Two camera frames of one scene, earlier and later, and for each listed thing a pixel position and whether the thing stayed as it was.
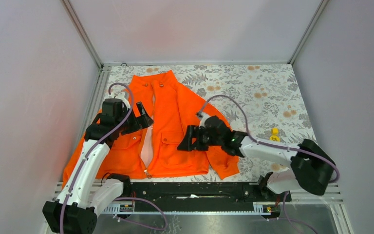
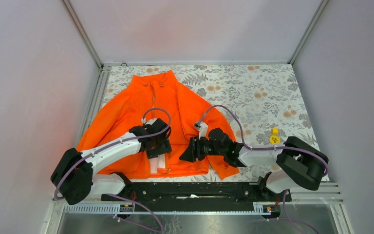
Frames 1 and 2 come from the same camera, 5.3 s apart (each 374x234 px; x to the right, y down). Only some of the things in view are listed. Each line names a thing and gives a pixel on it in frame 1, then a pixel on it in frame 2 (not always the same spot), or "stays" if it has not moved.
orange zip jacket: [83, 125] → [140, 100]
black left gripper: [139, 122] → [164, 147]
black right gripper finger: [191, 131] → [194, 148]
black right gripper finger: [186, 144] → [192, 152]
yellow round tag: [274, 138] stays
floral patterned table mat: [263, 101] stays
